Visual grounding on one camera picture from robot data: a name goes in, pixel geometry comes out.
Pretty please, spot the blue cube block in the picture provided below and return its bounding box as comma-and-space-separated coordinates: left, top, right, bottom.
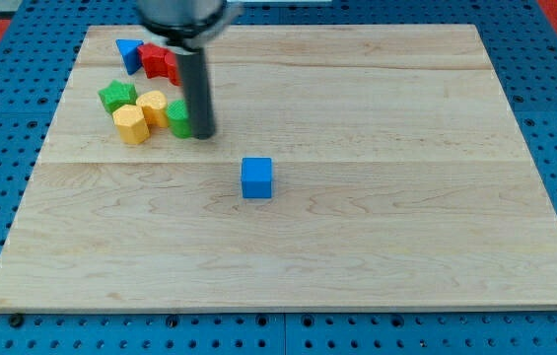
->
241, 157, 273, 199

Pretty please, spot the blue triangle block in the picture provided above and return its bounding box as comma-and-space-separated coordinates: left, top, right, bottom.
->
115, 38, 144, 75

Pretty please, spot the green star block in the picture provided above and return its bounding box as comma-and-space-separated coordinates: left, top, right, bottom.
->
98, 80, 137, 114

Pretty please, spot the yellow heart block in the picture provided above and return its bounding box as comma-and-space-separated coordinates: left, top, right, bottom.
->
136, 91, 169, 128

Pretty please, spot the light wooden board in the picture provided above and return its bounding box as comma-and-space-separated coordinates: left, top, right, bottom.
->
0, 25, 557, 314

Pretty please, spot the yellow hexagon block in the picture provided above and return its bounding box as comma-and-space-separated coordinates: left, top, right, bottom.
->
112, 105, 150, 145

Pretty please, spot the red star block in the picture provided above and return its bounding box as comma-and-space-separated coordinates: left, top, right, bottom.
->
137, 43, 168, 79

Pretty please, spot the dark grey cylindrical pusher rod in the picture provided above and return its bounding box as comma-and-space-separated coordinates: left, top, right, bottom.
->
175, 48, 216, 140

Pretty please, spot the red round block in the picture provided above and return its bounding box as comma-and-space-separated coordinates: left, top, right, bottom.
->
164, 51, 180, 87

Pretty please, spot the green round block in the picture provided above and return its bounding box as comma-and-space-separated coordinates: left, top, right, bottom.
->
166, 100, 192, 139

